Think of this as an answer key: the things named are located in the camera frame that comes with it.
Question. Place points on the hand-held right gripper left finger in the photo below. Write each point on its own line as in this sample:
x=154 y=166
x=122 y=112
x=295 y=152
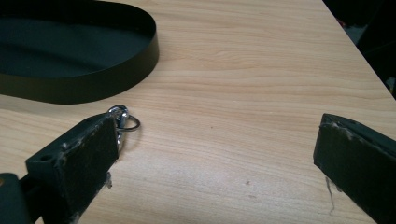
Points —
x=77 y=161

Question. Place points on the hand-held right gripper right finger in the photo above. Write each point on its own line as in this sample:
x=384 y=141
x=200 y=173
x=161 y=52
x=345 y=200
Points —
x=361 y=161

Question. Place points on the black oval tray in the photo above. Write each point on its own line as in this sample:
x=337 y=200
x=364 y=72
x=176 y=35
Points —
x=62 y=56

